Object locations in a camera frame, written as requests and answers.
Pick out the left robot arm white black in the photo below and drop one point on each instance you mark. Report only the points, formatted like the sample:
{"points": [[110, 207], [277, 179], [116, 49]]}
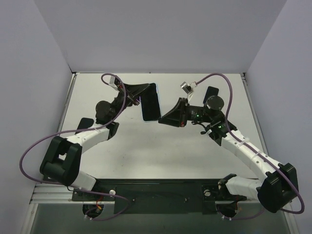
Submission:
{"points": [[63, 156]]}

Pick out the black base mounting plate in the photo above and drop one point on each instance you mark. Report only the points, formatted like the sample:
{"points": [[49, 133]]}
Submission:
{"points": [[161, 196]]}

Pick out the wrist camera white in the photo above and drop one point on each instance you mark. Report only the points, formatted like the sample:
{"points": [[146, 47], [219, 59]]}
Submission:
{"points": [[188, 89], [115, 84]]}

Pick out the light blue cased phone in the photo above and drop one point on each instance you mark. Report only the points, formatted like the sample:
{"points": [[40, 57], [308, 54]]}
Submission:
{"points": [[150, 104]]}

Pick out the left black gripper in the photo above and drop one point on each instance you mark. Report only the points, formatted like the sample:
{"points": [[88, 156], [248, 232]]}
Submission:
{"points": [[130, 94]]}

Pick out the blue phone black screen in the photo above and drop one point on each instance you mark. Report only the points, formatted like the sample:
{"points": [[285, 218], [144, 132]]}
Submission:
{"points": [[211, 91]]}

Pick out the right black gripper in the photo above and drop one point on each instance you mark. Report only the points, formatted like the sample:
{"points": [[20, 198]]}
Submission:
{"points": [[183, 112]]}

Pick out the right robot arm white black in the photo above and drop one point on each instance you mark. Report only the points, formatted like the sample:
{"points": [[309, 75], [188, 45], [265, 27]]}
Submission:
{"points": [[276, 184]]}

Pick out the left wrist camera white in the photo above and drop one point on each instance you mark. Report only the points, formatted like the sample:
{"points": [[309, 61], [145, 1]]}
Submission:
{"points": [[115, 84]]}

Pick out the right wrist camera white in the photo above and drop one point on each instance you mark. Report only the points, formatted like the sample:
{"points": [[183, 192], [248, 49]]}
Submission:
{"points": [[188, 89]]}

